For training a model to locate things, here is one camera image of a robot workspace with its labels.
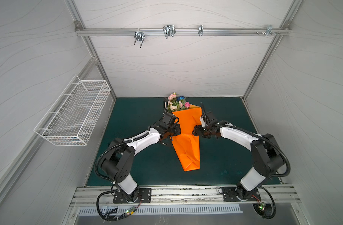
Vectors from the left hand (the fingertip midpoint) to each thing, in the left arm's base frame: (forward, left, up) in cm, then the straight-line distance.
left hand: (182, 128), depth 89 cm
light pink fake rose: (+31, +9, -2) cm, 32 cm away
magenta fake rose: (+26, -4, -7) cm, 27 cm away
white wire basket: (-9, +55, +20) cm, 59 cm away
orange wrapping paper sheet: (-9, -3, -5) cm, 11 cm away
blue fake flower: (+33, +1, -6) cm, 34 cm away
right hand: (+1, -11, -3) cm, 12 cm away
